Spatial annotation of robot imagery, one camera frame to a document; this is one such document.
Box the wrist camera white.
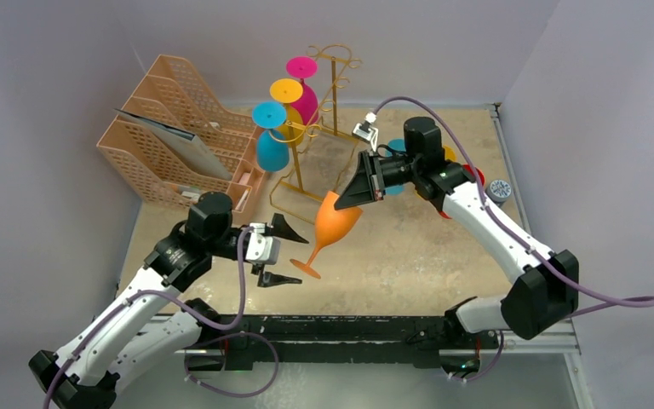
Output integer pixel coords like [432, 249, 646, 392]
[352, 112, 379, 153]
[245, 223, 281, 265]

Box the yellow wine glass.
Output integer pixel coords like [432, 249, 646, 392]
[270, 78, 304, 145]
[414, 145, 457, 201]

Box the pink plastic file organizer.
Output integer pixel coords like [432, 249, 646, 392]
[97, 55, 266, 224]

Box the grey folder in organizer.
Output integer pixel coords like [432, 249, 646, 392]
[115, 108, 232, 181]

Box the gold wire glass rack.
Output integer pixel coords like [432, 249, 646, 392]
[268, 43, 362, 223]

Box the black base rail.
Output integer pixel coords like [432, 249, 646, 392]
[191, 313, 500, 374]

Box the blue wine glass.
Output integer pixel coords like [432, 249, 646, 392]
[384, 139, 405, 196]
[252, 101, 290, 172]

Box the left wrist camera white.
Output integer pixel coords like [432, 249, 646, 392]
[245, 223, 281, 265]

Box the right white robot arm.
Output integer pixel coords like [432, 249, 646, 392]
[335, 114, 579, 347]

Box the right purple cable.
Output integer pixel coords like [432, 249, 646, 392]
[371, 96, 654, 385]

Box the red wine glass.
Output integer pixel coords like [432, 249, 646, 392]
[439, 164, 485, 219]

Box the orange wine glass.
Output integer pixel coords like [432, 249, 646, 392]
[290, 191, 363, 279]

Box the magenta wine glass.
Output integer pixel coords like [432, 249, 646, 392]
[285, 56, 318, 125]

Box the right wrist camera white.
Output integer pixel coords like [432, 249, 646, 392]
[352, 112, 379, 153]

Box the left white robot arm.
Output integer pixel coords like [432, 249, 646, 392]
[28, 192, 306, 408]

